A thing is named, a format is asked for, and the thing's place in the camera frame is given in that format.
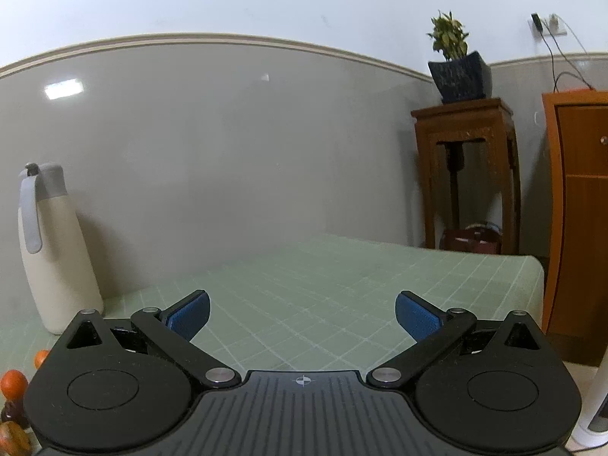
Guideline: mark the white appliance on floor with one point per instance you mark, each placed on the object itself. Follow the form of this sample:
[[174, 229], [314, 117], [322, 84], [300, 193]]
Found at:
[[591, 428]]

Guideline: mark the wall socket with charger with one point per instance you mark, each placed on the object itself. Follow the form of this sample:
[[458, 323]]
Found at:
[[547, 26]]

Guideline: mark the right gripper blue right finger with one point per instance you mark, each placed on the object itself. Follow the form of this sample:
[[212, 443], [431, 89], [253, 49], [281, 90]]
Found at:
[[435, 332]]

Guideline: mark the potted plant dark pot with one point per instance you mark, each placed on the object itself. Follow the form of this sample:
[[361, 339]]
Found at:
[[463, 75]]

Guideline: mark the orange wooden cabinet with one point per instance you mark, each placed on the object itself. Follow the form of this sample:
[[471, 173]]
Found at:
[[575, 298]]

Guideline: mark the orange far right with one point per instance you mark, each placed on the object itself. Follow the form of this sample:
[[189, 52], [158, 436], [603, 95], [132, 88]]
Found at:
[[40, 357]]

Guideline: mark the large orange tangerine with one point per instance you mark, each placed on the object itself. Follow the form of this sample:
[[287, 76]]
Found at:
[[13, 385]]

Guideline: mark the wooden plant stand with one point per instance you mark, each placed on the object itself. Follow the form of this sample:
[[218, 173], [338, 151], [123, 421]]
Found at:
[[467, 153]]

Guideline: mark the brown reddish fruit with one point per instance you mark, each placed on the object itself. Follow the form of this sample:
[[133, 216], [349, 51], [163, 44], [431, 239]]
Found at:
[[14, 441]]

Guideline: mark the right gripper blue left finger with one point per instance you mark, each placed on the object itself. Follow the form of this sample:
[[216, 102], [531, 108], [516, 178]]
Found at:
[[170, 332]]

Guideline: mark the cream thermos jug grey lid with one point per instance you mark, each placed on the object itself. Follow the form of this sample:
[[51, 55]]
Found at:
[[56, 260]]

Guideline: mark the dark chestnut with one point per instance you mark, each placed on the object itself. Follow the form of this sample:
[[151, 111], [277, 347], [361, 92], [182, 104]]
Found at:
[[13, 411]]

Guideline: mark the red box under stand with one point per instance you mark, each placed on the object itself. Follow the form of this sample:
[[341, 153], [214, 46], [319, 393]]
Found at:
[[482, 237]]

